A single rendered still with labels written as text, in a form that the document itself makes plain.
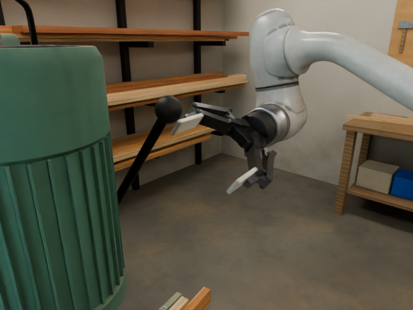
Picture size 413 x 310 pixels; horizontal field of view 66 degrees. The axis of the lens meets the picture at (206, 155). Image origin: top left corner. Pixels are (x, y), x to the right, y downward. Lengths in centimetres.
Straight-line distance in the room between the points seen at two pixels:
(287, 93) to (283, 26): 14
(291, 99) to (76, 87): 53
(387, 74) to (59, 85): 53
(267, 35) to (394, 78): 27
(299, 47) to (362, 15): 282
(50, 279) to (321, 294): 206
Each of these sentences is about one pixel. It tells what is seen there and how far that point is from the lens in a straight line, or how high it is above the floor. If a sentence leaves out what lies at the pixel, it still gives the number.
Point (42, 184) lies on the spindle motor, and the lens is 32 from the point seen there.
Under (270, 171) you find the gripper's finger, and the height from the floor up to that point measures 129.
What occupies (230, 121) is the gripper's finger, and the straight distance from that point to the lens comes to 61.
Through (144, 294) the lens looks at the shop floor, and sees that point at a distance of 222.
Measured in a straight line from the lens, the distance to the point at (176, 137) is 313.
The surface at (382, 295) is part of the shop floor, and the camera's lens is 245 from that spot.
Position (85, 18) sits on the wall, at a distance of 304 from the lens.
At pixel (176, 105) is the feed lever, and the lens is 39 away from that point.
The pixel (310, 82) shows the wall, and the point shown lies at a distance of 368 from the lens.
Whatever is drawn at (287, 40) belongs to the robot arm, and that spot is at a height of 151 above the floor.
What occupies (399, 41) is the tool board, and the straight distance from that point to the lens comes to 340.
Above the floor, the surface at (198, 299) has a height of 94.
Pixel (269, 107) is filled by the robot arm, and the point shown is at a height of 138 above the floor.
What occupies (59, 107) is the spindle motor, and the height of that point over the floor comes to 146.
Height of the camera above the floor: 151
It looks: 20 degrees down
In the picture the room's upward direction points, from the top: straight up
